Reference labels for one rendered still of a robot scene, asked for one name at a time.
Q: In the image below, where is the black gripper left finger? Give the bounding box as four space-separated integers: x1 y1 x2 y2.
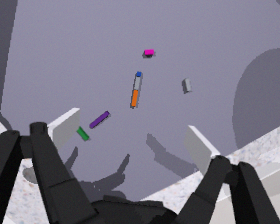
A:
0 108 106 224

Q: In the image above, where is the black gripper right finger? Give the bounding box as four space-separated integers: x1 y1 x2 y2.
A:
171 125 280 224

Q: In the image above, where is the green rod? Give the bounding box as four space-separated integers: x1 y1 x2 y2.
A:
77 127 89 140

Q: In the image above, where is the orange rod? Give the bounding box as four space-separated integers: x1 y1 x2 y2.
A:
132 90 138 106

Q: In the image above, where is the magenta block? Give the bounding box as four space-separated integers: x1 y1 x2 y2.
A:
144 49 154 55

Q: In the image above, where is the purple rod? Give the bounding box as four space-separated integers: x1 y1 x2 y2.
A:
89 111 110 128

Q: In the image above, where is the light grey rectangular block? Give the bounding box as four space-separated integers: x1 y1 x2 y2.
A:
134 77 140 90
184 78 191 91

